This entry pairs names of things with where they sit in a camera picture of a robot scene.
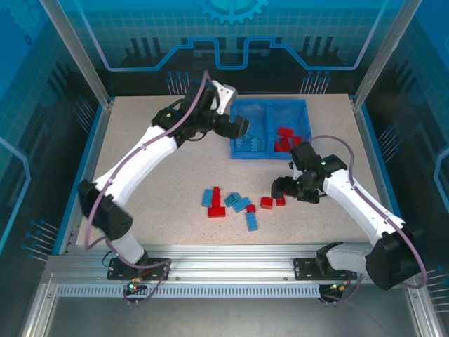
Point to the blue lego brick dark centre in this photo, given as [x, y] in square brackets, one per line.
[231, 199]

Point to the connector with green light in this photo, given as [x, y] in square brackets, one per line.
[135, 286]
[333, 288]

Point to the aluminium front rail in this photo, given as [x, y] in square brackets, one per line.
[228, 263]

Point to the tall red lego brick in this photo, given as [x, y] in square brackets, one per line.
[217, 197]

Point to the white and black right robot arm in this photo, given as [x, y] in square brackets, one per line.
[365, 210]

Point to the large blue lego plate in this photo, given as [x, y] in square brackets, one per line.
[256, 145]

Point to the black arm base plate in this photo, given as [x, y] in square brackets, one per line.
[158, 270]
[303, 268]

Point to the small blue lego brick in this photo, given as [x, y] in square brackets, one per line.
[240, 143]

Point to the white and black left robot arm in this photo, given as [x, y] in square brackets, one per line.
[140, 161]

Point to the aluminium frame post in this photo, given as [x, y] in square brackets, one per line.
[78, 52]
[386, 52]

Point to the small red lego brick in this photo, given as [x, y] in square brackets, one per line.
[280, 202]
[251, 209]

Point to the blue two-compartment plastic bin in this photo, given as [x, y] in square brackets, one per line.
[266, 112]

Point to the wide red lego brick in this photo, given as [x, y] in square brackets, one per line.
[216, 212]

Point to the aluminium lower frame bar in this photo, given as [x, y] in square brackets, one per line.
[38, 305]
[428, 319]

